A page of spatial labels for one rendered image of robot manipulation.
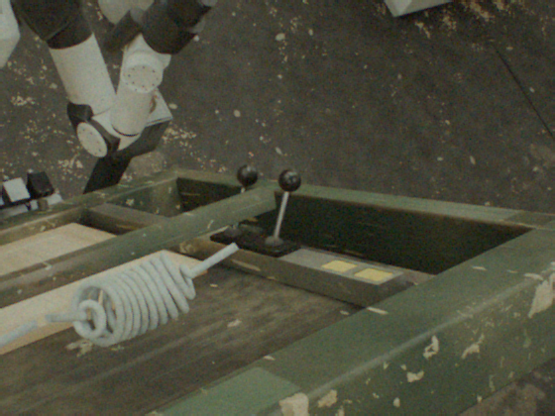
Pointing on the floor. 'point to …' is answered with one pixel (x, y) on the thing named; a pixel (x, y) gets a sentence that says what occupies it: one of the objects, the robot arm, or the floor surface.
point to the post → (106, 173)
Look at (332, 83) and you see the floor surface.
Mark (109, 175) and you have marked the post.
